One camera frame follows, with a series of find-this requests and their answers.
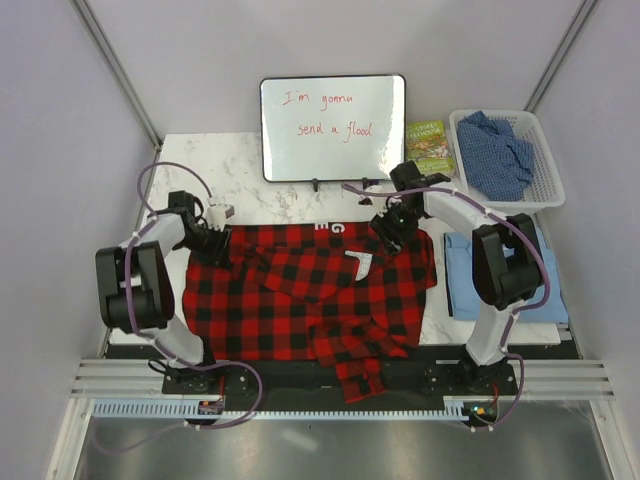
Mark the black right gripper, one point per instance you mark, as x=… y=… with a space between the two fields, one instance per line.
x=381 y=225

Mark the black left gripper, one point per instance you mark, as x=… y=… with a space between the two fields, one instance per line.
x=219 y=254

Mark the red black plaid shirt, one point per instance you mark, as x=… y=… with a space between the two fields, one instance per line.
x=301 y=292

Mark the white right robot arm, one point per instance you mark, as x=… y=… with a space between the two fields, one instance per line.
x=507 y=267

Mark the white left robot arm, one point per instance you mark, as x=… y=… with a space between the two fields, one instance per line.
x=134 y=287

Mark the green children's book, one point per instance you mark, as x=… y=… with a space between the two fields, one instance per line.
x=426 y=145

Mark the folded light blue shirt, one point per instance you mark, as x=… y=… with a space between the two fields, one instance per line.
x=464 y=302

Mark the blue checkered shirt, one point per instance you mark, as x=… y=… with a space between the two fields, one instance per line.
x=497 y=163

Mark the white plastic basket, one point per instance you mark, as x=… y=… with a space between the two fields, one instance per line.
x=546 y=189

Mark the whiteboard with red writing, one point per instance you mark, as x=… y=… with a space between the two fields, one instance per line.
x=333 y=128

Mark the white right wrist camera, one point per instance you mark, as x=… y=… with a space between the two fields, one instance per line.
x=373 y=195

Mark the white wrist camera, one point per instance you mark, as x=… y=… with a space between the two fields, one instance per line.
x=218 y=214
x=373 y=195

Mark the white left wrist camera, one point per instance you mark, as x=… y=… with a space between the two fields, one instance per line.
x=218 y=214

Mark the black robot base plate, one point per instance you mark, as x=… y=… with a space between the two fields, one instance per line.
x=422 y=379

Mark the white slotted cable duct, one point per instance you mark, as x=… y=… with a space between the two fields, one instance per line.
x=230 y=409

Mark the aluminium frame rail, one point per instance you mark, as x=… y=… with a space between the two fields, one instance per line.
x=96 y=32

